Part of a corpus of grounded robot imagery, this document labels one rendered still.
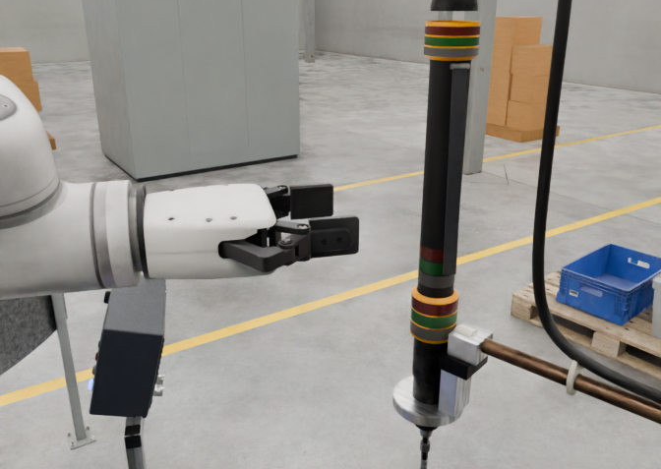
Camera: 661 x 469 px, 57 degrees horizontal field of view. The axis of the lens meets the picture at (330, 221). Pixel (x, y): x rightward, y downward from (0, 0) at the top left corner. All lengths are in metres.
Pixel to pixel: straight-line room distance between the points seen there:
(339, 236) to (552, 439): 2.59
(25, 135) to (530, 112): 8.35
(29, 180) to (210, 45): 6.31
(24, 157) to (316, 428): 2.54
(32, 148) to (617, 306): 3.42
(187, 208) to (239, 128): 6.50
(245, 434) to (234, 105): 4.63
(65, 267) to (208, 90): 6.32
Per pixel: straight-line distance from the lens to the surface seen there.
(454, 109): 0.50
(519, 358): 0.55
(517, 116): 8.77
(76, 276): 0.48
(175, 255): 0.46
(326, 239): 0.46
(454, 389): 0.59
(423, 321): 0.57
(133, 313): 1.26
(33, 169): 0.45
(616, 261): 4.26
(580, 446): 3.00
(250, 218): 0.46
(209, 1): 6.73
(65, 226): 0.47
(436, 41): 0.50
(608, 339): 3.64
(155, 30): 6.54
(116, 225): 0.47
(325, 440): 2.83
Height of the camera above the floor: 1.82
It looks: 20 degrees down
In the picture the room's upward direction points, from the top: straight up
